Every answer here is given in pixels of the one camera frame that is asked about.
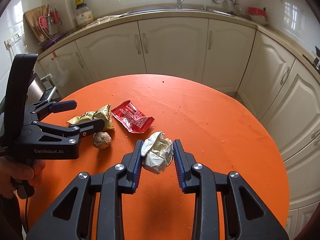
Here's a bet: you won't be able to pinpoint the wall power socket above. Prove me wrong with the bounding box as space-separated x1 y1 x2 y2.
4 30 22 50

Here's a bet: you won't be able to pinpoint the red snack wrapper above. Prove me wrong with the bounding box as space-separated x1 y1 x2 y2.
111 100 155 134

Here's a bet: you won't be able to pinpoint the wooden cutting board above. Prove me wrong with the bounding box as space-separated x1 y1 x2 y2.
24 5 48 43

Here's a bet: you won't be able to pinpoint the wire dish rack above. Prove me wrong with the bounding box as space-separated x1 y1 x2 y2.
37 5 66 51

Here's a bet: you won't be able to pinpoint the stainless steel sink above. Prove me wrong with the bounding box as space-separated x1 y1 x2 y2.
120 5 235 17

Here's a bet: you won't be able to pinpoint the cream lower cabinets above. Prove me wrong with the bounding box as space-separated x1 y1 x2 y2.
39 18 319 238

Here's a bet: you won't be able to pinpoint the yellow snack bag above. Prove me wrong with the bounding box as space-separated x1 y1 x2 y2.
67 104 114 132

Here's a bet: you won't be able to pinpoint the beige countertop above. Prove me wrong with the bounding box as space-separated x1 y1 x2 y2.
37 11 319 81

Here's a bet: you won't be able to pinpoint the orange round table cover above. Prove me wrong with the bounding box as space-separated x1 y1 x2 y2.
20 75 289 239

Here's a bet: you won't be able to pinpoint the hanging clear plastic bag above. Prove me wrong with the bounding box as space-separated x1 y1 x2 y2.
48 56 71 87

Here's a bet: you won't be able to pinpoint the red lidded bowl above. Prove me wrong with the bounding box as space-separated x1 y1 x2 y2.
247 7 268 25

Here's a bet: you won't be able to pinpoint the person's left hand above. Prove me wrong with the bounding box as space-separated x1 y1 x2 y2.
0 157 46 199

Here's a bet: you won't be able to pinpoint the black gas stove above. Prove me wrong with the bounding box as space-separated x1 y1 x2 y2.
303 46 320 74

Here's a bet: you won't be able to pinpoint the white paper ball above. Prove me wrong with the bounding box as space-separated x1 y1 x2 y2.
141 131 174 174

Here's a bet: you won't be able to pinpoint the large glass jar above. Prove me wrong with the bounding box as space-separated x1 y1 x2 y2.
76 3 94 28

